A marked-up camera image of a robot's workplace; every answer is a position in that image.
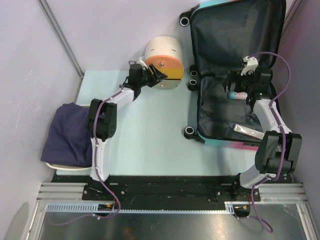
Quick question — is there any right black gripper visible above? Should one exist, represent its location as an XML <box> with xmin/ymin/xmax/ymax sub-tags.
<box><xmin>221</xmin><ymin>68</ymin><xmax>255</xmax><ymax>94</ymax></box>

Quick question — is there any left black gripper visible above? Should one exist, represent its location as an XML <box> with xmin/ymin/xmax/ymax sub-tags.
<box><xmin>138</xmin><ymin>63</ymin><xmax>168</xmax><ymax>88</ymax></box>

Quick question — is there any white tube pink band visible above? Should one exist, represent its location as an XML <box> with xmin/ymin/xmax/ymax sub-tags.
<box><xmin>227</xmin><ymin>91</ymin><xmax>248</xmax><ymax>100</ymax></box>

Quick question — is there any cream round drawer cabinet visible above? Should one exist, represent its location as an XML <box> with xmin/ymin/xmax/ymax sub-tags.
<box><xmin>144</xmin><ymin>36</ymin><xmax>184</xmax><ymax>89</ymax></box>

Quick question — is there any pink and teal kids suitcase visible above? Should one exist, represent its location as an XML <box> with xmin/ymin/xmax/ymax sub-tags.
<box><xmin>179</xmin><ymin>0</ymin><xmax>286</xmax><ymax>149</ymax></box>

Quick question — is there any white rectangular tray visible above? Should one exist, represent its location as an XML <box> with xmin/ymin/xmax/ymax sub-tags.
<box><xmin>46</xmin><ymin>103</ymin><xmax>93</xmax><ymax>171</ymax></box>

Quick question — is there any navy garment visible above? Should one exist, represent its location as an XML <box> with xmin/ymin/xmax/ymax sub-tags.
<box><xmin>40</xmin><ymin>102</ymin><xmax>94</xmax><ymax>168</ymax></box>

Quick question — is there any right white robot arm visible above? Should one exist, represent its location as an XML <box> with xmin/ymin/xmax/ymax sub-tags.
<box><xmin>223</xmin><ymin>67</ymin><xmax>302</xmax><ymax>201</ymax></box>

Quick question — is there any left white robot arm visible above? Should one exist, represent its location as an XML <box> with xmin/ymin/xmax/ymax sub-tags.
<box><xmin>87</xmin><ymin>63</ymin><xmax>168</xmax><ymax>182</ymax></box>

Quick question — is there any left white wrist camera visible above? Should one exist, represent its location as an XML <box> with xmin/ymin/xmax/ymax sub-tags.
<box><xmin>135</xmin><ymin>56</ymin><xmax>148</xmax><ymax>68</ymax></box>

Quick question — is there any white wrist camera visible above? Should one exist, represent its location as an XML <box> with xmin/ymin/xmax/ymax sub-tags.
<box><xmin>135</xmin><ymin>56</ymin><xmax>148</xmax><ymax>68</ymax></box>
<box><xmin>240</xmin><ymin>56</ymin><xmax>259</xmax><ymax>76</ymax></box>

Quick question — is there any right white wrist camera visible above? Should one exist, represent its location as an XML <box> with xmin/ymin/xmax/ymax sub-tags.
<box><xmin>240</xmin><ymin>56</ymin><xmax>259</xmax><ymax>76</ymax></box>

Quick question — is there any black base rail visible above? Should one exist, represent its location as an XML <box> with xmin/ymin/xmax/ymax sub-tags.
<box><xmin>51</xmin><ymin>174</ymin><xmax>292</xmax><ymax>211</ymax></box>

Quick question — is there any grey slotted cable duct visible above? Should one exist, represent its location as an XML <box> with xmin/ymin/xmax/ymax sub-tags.
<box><xmin>45</xmin><ymin>202</ymin><xmax>241</xmax><ymax>214</ymax></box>

